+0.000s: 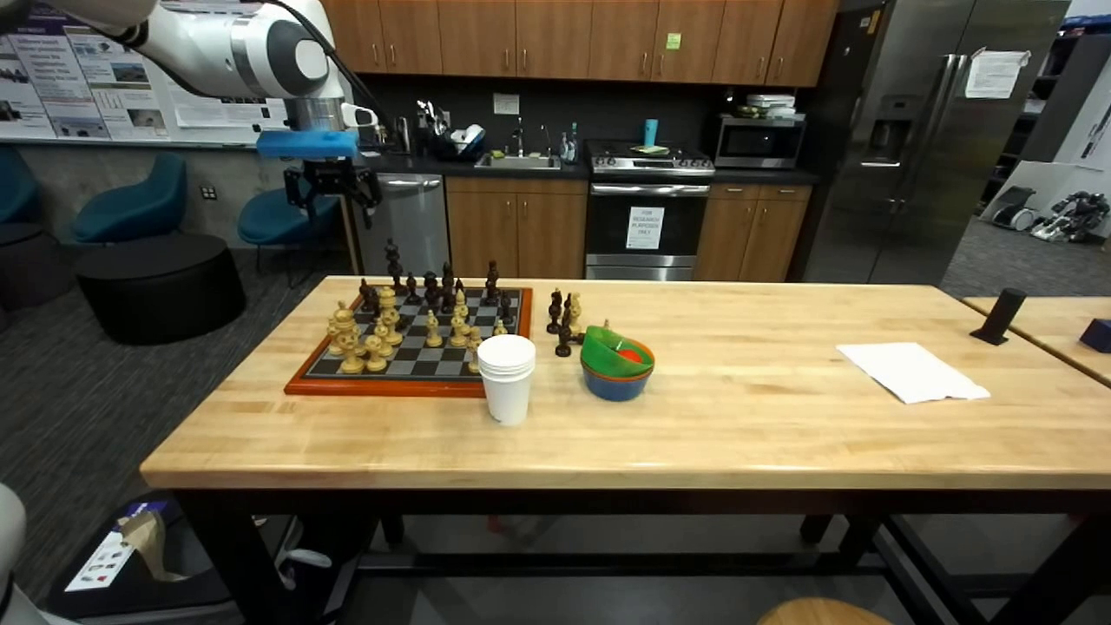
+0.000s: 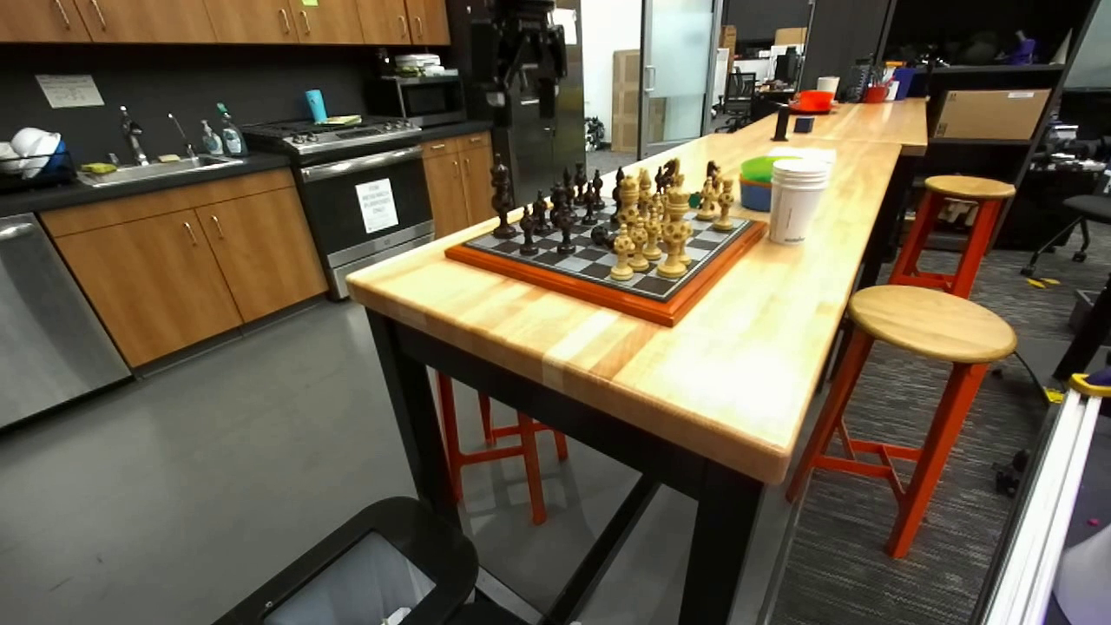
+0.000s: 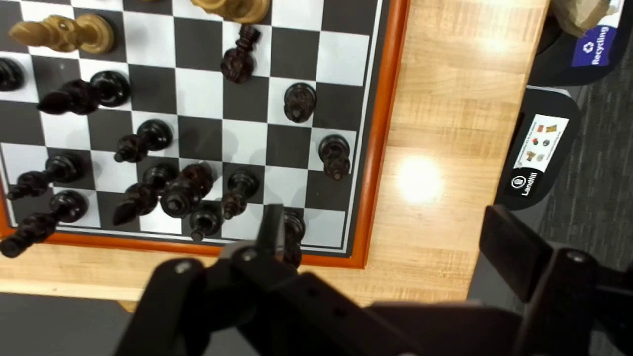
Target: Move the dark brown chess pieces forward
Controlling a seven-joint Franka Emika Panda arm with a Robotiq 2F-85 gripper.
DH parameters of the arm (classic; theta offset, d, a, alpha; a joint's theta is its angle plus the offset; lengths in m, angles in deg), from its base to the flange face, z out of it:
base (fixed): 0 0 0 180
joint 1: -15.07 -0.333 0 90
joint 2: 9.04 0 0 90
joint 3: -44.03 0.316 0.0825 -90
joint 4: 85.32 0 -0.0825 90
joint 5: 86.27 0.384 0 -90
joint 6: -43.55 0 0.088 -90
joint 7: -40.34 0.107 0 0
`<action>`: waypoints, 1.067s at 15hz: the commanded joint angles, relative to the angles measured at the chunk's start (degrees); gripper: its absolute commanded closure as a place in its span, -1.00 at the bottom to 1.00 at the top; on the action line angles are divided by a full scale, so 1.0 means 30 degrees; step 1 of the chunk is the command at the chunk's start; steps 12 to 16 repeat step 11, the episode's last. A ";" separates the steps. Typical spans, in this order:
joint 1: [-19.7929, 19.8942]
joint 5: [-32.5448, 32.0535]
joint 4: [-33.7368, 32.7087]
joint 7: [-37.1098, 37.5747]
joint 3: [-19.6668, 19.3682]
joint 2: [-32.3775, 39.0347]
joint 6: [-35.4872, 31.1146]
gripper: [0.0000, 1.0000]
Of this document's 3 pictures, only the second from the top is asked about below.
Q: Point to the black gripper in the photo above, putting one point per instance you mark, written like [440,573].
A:
[525,57]

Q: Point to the dark brown chess pawn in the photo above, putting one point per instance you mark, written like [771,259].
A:
[563,220]

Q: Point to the tall dark brown chess piece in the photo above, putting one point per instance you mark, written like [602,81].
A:
[501,194]

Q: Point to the light wooden chess piece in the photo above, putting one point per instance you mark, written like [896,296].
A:
[675,238]
[642,220]
[709,191]
[626,253]
[725,201]

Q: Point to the orange framed chess board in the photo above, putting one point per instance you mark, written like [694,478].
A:
[543,267]

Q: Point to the stainless steel refrigerator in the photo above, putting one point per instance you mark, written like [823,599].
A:
[472,71]

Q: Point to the cardboard boxes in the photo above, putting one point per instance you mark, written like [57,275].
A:
[626,99]

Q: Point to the dishes stacked on microwave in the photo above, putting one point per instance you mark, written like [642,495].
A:
[419,64]

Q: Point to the silver microwave oven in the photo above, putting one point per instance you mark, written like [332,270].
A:
[419,99]

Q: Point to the narrow wooden base cabinet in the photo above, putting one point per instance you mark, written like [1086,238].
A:
[455,178]

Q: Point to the glass door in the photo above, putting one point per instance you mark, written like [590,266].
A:
[678,71]

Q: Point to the white notice sheet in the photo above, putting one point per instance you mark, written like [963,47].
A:
[376,207]

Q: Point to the blue bottle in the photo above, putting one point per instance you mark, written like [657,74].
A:
[312,105]

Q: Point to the stainless steel oven range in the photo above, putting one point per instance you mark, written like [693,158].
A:
[348,247]

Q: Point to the green and blue bowl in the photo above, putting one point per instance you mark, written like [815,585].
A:
[758,186]

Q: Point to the black phone stand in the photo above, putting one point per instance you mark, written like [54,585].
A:
[784,121]

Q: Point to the red bowl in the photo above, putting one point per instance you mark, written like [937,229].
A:
[816,100]

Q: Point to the clear soap bottle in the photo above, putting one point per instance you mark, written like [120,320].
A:
[231,134]

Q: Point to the white paper cup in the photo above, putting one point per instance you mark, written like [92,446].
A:
[798,200]

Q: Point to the orange legged wooden stool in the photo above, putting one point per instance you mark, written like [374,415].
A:
[931,329]
[499,446]
[970,186]

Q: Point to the steel kitchen sink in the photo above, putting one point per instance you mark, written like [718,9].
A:
[149,170]

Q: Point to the wide wooden base cabinet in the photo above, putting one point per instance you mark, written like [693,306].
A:
[186,260]

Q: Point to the metal sink faucet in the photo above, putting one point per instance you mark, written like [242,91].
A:
[133,134]

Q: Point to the black kitchen countertop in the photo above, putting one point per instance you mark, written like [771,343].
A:
[139,186]

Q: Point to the black cart with wood panel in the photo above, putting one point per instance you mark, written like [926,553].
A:
[992,114]

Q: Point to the dish rack with bowls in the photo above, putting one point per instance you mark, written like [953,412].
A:
[28,149]

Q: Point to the stainless steel dishwasher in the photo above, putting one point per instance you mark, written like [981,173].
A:
[54,312]

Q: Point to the black waste bin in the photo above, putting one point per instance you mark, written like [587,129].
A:
[348,573]

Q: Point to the black office chair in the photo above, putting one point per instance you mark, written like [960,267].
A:
[1082,225]

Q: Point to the yellow clamp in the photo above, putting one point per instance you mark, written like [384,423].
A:
[1092,386]

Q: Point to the wooden wall cabinets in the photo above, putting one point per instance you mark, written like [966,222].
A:
[231,17]

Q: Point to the white wall plate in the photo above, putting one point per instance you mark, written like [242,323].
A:
[70,91]

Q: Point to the white metal frame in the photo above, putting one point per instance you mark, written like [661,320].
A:
[1047,520]

